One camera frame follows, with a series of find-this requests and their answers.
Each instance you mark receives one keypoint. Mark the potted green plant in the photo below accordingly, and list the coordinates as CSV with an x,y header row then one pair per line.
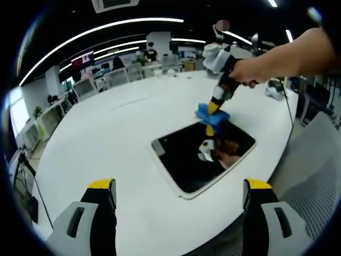
x,y
37,111

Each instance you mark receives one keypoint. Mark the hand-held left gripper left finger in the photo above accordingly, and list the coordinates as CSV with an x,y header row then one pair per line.
x,y
82,229

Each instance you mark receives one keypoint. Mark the ceiling air conditioner unit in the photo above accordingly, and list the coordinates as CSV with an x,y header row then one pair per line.
x,y
114,5

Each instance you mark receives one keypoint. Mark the person's right hand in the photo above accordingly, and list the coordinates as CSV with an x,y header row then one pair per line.
x,y
251,70

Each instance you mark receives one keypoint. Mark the long curved ceiling light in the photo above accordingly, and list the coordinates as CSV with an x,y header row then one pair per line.
x,y
82,36

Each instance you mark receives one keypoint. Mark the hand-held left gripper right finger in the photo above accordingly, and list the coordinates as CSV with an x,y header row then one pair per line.
x,y
269,229

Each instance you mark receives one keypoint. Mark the blue cleaning cloth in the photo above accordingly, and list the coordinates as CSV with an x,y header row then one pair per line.
x,y
213,117

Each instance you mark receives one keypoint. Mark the white and grey device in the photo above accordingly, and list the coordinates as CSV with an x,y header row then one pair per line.
x,y
274,90

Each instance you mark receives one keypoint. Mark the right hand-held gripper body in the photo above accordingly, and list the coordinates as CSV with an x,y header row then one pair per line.
x,y
219,60

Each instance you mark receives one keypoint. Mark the black tripod stand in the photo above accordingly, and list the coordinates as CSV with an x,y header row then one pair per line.
x,y
25,160

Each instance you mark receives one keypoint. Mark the white mesh office chair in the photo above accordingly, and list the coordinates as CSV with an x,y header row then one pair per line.
x,y
311,181

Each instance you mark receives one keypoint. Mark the wall screen with red picture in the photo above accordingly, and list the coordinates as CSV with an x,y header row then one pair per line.
x,y
83,59

